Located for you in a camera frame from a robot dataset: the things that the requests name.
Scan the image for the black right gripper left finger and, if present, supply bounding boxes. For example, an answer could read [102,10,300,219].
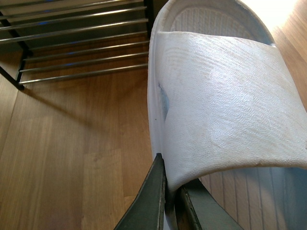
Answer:
[115,153,166,230]

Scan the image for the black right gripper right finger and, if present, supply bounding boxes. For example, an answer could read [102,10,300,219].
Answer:
[175,179,241,230]

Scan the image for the light blue slipper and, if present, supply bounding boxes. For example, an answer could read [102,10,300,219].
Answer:
[148,0,307,230]

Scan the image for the black metal shoe rack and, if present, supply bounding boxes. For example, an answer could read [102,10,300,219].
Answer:
[0,0,154,90]

